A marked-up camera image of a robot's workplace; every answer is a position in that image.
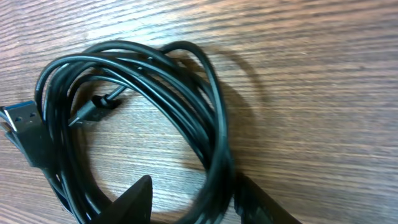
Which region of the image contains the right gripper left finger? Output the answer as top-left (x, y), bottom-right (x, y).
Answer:
top-left (90, 175), bottom-right (153, 224)

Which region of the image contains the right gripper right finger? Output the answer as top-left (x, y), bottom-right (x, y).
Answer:
top-left (234, 174), bottom-right (301, 224)

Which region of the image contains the black USB cable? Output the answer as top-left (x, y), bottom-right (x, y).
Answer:
top-left (0, 39), bottom-right (236, 224)

